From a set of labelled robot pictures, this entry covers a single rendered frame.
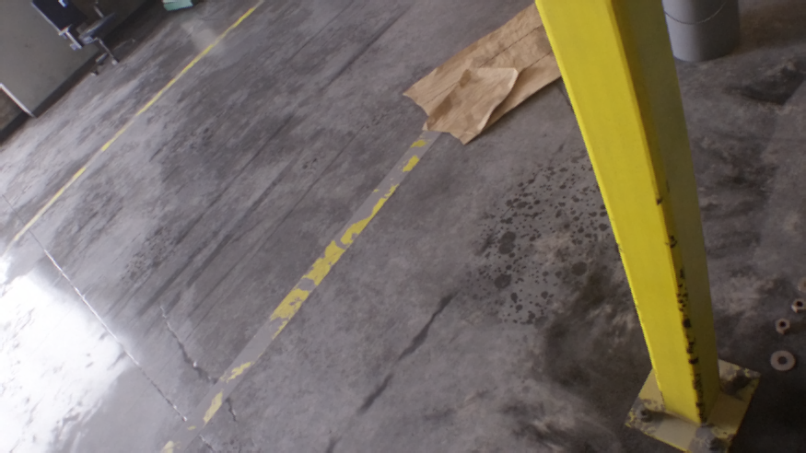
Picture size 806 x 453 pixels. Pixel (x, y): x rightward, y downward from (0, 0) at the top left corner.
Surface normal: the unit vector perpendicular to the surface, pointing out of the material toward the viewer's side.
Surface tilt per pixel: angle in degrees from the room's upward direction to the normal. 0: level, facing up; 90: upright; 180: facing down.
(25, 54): 90
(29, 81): 90
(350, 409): 0
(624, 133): 90
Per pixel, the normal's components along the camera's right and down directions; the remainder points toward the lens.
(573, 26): -0.58, 0.74
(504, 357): -0.44, -0.64
